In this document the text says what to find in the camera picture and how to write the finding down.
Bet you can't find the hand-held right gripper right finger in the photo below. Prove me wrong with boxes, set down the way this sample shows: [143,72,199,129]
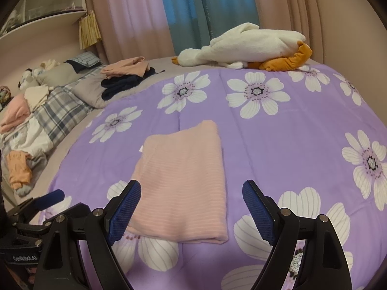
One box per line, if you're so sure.
[242,180,354,290]

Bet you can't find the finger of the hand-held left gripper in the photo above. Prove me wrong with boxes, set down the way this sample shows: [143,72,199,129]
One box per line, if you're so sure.
[39,203,91,239]
[6,189,66,224]

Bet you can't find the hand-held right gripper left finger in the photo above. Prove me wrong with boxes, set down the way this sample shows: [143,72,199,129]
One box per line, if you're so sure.
[33,180,142,290]

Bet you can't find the pink striped sweater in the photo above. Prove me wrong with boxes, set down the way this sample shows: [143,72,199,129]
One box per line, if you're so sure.
[128,120,229,244]

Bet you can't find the folded pink and navy clothes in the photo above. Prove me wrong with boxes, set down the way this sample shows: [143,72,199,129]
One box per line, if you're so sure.
[101,67,156,101]

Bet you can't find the small orange garment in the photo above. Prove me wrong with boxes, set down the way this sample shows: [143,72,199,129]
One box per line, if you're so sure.
[6,151,33,189]

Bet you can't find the purple floral blanket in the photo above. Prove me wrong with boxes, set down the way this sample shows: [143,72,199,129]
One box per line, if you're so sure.
[39,63,387,290]

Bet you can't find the grey plaid quilt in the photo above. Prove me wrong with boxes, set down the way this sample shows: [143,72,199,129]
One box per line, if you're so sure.
[0,66,106,188]

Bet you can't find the crumpled pink garment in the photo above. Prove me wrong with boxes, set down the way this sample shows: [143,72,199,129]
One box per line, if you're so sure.
[0,93,31,133]

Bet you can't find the cream garment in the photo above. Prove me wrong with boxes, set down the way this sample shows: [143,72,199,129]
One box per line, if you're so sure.
[24,85,50,111]

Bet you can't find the small plush toys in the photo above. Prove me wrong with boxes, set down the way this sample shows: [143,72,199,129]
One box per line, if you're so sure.
[18,59,61,89]

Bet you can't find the grey pillow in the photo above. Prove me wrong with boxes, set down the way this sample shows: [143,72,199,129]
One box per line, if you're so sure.
[36,62,82,87]

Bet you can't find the blue striped pillow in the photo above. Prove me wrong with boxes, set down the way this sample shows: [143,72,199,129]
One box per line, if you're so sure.
[65,51,102,73]

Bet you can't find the folded pink garment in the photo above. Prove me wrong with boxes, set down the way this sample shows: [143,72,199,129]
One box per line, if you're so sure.
[100,56,151,77]

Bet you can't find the white goose plush toy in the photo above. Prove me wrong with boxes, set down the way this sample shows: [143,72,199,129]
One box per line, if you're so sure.
[172,22,313,72]

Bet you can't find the yellow pleated cloth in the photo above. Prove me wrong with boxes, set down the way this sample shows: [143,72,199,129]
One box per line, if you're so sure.
[79,10,102,49]

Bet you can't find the white curved shelf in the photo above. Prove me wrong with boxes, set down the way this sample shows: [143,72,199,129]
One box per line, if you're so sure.
[0,0,88,40]

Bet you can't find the pink curtain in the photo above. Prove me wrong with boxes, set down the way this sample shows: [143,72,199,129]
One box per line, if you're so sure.
[83,0,173,64]
[248,0,327,64]

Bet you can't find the blue curtain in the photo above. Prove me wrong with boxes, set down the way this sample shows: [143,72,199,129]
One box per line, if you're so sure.
[156,0,260,53]

